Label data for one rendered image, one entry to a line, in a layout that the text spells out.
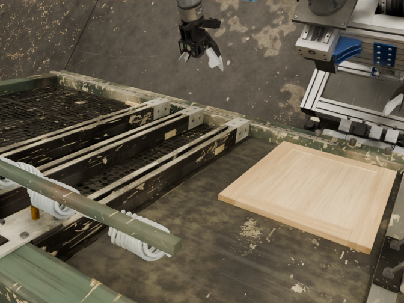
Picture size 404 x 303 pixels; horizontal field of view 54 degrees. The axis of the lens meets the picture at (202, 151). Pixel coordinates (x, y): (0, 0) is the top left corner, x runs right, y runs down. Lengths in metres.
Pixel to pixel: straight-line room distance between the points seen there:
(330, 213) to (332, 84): 1.38
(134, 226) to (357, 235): 0.69
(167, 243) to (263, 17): 2.62
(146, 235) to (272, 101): 2.22
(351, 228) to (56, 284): 0.76
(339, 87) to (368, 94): 0.16
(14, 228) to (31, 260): 0.11
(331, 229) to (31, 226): 0.74
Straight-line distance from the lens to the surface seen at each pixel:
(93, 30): 3.79
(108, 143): 1.37
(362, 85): 2.46
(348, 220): 1.19
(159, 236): 0.57
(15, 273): 0.79
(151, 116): 1.79
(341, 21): 1.68
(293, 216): 1.13
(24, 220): 0.92
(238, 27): 3.08
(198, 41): 1.27
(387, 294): 0.93
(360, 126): 1.78
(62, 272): 0.78
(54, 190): 0.70
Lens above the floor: 2.45
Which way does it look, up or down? 62 degrees down
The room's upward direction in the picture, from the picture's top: 55 degrees counter-clockwise
